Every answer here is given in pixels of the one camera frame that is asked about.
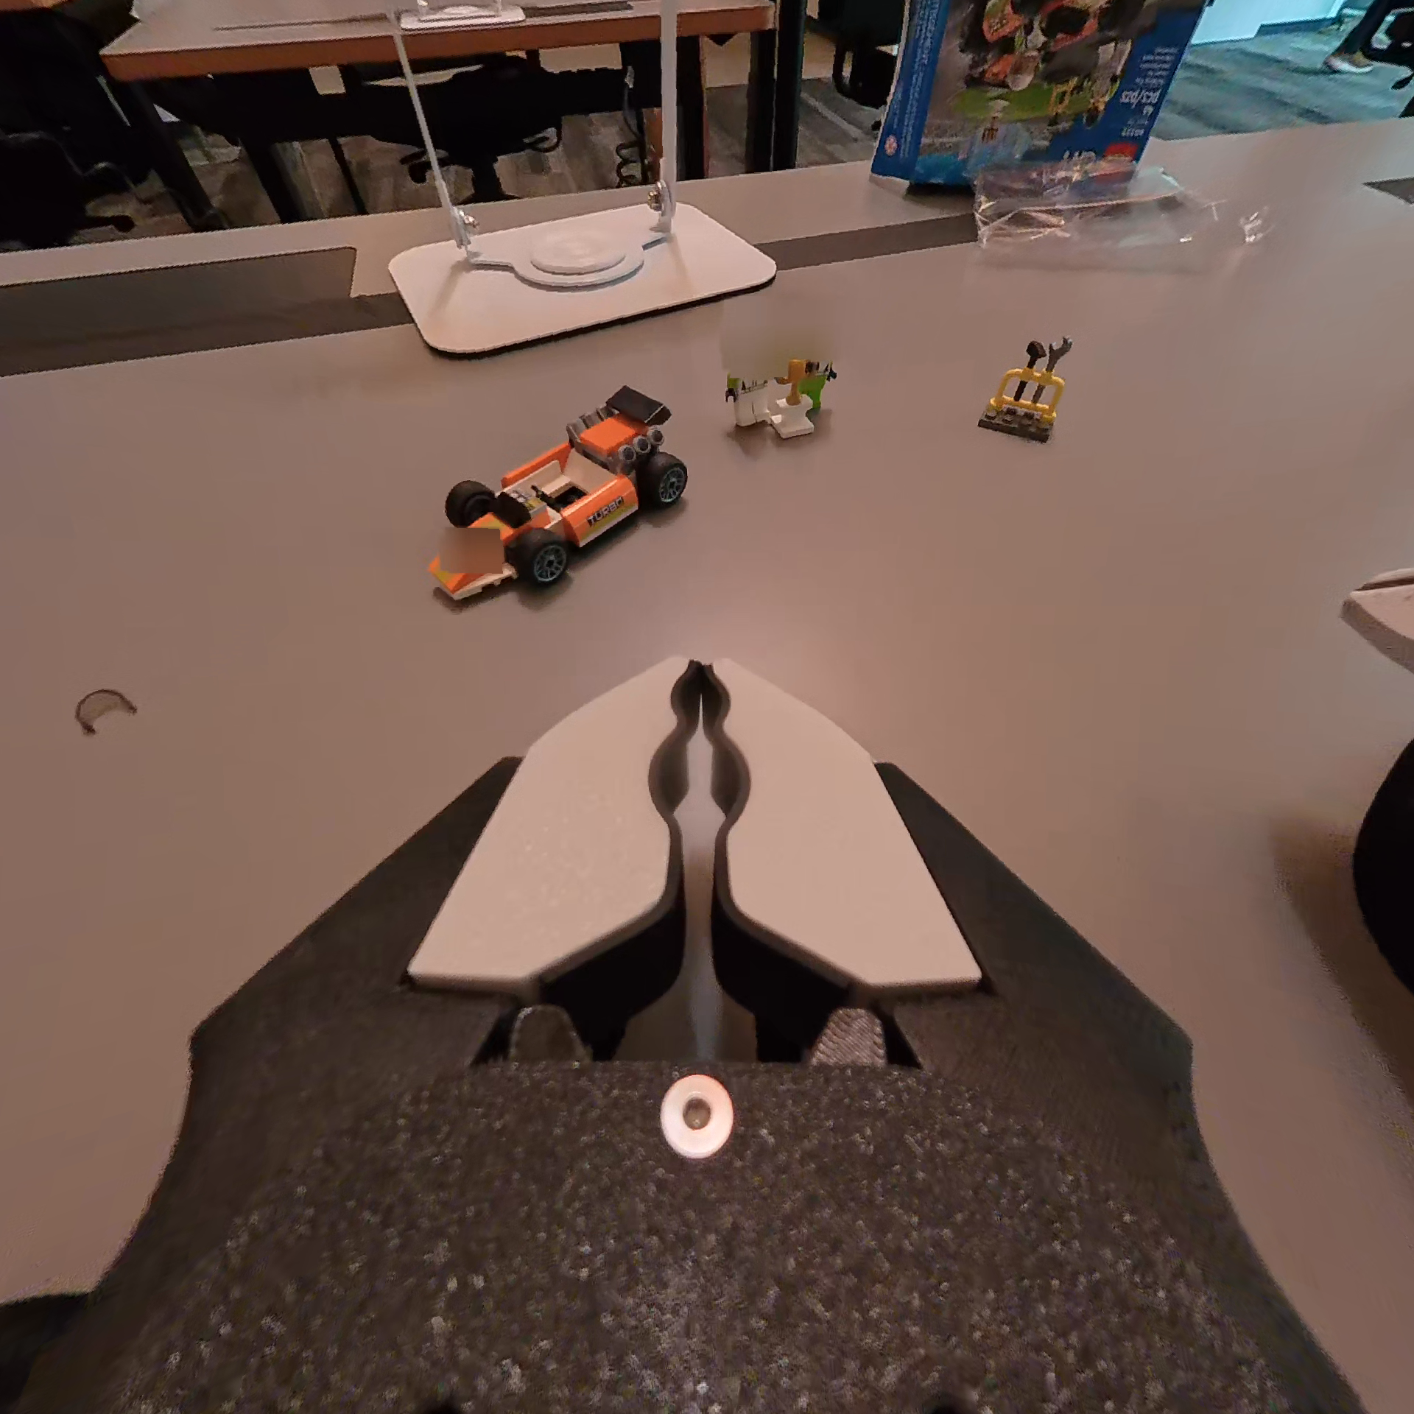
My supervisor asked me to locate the black mesh office chair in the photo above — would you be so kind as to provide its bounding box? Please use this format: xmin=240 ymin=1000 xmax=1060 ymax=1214
xmin=1353 ymin=742 xmax=1414 ymax=991

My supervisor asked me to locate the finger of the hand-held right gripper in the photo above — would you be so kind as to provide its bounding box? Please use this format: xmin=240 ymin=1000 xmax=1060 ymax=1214
xmin=1344 ymin=569 xmax=1414 ymax=671

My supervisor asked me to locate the white booklet stand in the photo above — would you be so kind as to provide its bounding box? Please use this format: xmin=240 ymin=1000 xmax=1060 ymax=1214
xmin=384 ymin=0 xmax=779 ymax=357

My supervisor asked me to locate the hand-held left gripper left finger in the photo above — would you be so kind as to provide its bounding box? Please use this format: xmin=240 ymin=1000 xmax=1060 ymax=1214
xmin=409 ymin=659 xmax=696 ymax=1000

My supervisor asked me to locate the orange lego race car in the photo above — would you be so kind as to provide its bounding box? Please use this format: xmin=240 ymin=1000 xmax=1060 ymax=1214
xmin=430 ymin=385 xmax=690 ymax=606

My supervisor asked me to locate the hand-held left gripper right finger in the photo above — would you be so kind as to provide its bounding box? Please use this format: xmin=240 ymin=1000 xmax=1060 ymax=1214
xmin=706 ymin=659 xmax=985 ymax=1004

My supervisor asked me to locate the small wooden desk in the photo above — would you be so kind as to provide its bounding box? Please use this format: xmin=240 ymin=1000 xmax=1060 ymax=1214
xmin=102 ymin=0 xmax=779 ymax=209

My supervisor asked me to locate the blue lego set box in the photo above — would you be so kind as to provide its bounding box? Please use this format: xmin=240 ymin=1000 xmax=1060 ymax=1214
xmin=870 ymin=0 xmax=1213 ymax=193

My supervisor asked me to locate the small yellow lego piece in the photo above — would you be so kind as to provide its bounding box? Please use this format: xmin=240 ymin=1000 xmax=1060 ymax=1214
xmin=985 ymin=339 xmax=1076 ymax=431

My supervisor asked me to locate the clear plastic bag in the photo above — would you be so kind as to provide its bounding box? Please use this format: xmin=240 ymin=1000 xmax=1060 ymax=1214
xmin=972 ymin=168 xmax=1269 ymax=254

